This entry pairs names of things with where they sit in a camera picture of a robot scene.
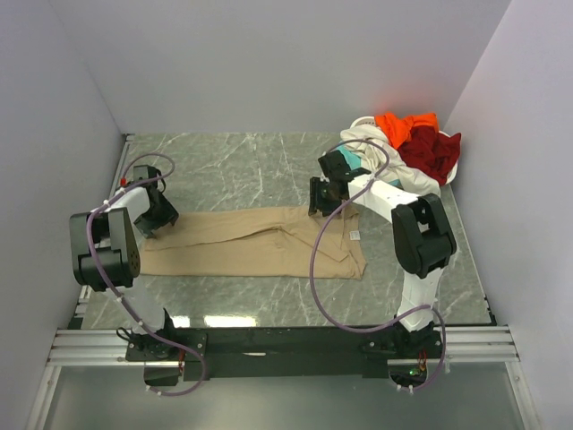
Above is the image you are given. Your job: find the beige polo shirt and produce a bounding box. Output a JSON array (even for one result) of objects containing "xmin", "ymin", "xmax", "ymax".
[{"xmin": 140, "ymin": 206, "xmax": 366, "ymax": 280}]

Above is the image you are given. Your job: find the orange shirt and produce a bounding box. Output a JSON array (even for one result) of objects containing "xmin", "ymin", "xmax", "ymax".
[{"xmin": 374, "ymin": 112, "xmax": 439, "ymax": 150}]

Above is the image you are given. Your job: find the dark red shirt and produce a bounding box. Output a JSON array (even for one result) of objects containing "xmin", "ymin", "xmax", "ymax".
[{"xmin": 398, "ymin": 126, "xmax": 462, "ymax": 185}]

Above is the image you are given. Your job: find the white shirt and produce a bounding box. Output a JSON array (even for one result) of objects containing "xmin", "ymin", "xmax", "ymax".
[{"xmin": 338, "ymin": 125, "xmax": 440, "ymax": 195}]

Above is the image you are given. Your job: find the teal shirt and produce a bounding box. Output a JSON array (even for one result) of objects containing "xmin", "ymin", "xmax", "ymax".
[{"xmin": 338, "ymin": 139, "xmax": 400, "ymax": 186}]

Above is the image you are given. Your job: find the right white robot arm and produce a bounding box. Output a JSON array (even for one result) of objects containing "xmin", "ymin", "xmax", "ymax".
[{"xmin": 309, "ymin": 150, "xmax": 457, "ymax": 357}]

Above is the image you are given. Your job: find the black base beam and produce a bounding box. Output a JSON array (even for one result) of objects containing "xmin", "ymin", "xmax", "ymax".
[{"xmin": 125, "ymin": 324, "xmax": 443, "ymax": 384}]

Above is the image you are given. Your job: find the aluminium rail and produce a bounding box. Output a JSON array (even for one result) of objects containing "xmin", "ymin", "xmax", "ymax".
[{"xmin": 47, "ymin": 326, "xmax": 520, "ymax": 367}]

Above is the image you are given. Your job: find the white laundry basket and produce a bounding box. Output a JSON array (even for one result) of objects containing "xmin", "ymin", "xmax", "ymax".
[{"xmin": 350, "ymin": 116, "xmax": 458, "ymax": 184}]

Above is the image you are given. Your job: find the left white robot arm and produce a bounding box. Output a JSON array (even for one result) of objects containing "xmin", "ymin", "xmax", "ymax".
[{"xmin": 69, "ymin": 165, "xmax": 179, "ymax": 360}]

